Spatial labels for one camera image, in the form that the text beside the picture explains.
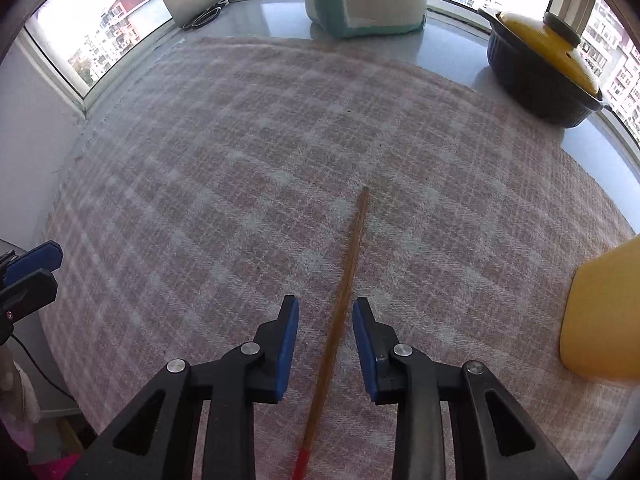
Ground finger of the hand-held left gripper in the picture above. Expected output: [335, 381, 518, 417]
[0, 268, 59, 346]
[4, 241, 64, 286]

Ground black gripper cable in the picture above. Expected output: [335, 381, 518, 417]
[10, 332, 76, 403]

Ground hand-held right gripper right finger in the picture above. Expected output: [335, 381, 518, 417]
[351, 297, 579, 480]

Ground pink plaid cloth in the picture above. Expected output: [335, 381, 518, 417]
[37, 35, 640, 480]

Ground pink object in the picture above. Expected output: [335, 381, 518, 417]
[27, 452, 83, 480]

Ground red-tipped wooden chopstick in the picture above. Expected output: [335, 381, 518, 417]
[291, 186, 371, 480]

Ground black casserole with yellow lid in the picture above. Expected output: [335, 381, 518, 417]
[477, 7, 612, 128]

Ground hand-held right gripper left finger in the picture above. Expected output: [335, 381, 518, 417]
[65, 294, 301, 480]

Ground yellow plastic container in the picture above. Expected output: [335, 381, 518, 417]
[559, 232, 640, 386]

